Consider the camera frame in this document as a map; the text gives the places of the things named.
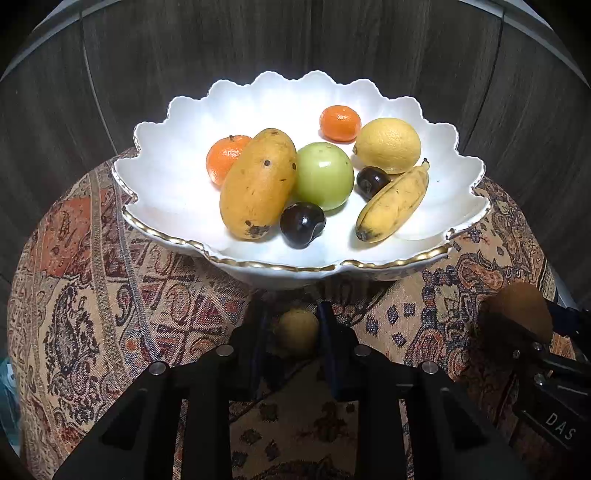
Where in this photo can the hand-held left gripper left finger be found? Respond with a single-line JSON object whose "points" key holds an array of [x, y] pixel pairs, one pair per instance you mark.
{"points": [[261, 355]]}

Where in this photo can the yellow banana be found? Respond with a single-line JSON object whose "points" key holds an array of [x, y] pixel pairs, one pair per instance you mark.
{"points": [[395, 203]]}

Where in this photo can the round green fruit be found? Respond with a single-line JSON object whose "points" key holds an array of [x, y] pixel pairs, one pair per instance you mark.
{"points": [[323, 177]]}

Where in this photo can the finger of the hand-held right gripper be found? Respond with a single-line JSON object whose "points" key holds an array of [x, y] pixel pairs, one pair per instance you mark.
{"points": [[570, 325], [512, 355]]}

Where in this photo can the dark purple plum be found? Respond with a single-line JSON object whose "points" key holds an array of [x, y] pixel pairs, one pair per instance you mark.
{"points": [[302, 225], [372, 181]]}

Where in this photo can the brown kiwi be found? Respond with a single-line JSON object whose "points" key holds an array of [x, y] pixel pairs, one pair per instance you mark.
{"points": [[521, 307]]}

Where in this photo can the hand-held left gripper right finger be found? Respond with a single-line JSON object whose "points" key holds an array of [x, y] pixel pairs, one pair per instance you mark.
{"points": [[330, 355]]}

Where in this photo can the pale blue plastic bag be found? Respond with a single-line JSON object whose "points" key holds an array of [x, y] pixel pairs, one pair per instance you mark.
{"points": [[7, 397]]}

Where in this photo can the dark wood cabinet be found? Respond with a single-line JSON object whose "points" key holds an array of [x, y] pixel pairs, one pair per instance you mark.
{"points": [[138, 69]]}

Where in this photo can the yellow lemon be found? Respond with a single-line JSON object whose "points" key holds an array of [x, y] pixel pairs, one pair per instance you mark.
{"points": [[388, 145]]}

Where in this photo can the white scalloped bowl gold rim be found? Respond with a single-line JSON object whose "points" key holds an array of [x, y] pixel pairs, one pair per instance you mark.
{"points": [[184, 198]]}

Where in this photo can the small round tan fruit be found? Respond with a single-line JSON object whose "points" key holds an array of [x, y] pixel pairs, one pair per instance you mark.
{"points": [[296, 332]]}

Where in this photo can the yellow mango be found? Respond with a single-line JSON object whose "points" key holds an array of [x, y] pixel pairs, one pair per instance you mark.
{"points": [[258, 184]]}

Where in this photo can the orange tangerine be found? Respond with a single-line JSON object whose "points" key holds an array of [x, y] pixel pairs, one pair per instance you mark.
{"points": [[340, 123], [224, 159]]}

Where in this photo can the paisley patterned tablecloth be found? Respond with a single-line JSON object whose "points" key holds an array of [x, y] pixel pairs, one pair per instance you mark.
{"points": [[115, 300]]}

